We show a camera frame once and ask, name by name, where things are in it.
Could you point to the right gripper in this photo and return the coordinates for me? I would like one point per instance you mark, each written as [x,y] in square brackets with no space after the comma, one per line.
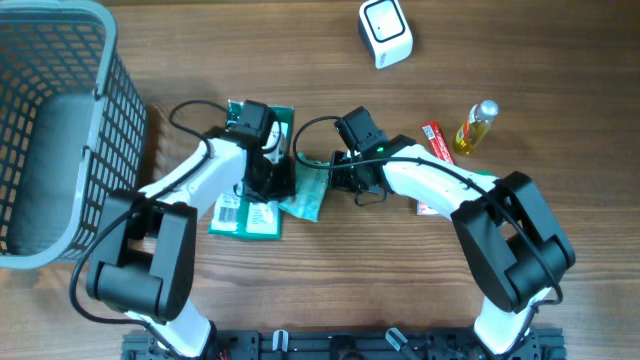
[339,181]

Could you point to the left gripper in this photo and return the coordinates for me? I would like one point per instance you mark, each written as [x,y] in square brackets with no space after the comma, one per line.
[286,187]

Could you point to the small red patterned box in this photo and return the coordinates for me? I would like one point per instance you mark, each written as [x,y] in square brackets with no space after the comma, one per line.
[422,209]

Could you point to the light green wipes sachet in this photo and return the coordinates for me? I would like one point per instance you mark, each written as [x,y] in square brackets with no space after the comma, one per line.
[310,188]

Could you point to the green 3M gloves package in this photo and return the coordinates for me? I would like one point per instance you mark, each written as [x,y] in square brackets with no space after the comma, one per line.
[234,216]

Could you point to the red snack stick packet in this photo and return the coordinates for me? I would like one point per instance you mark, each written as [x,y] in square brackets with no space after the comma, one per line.
[435,136]

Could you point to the green lid white jar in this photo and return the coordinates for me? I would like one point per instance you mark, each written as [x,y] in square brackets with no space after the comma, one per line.
[484,173]

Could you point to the yellow liquid bottle silver cap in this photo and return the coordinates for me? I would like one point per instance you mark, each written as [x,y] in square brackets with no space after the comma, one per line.
[475,127]

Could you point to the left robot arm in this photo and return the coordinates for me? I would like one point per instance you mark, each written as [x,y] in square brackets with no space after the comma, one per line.
[142,261]

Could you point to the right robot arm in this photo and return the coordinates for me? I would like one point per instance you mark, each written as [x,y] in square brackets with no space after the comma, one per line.
[514,245]

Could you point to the white barcode scanner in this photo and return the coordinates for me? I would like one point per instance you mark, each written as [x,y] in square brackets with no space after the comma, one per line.
[385,32]

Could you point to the dark grey mesh basket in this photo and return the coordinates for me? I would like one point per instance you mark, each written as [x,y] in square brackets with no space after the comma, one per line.
[73,128]

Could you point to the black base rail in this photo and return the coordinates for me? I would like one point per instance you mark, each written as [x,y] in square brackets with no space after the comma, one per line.
[444,343]

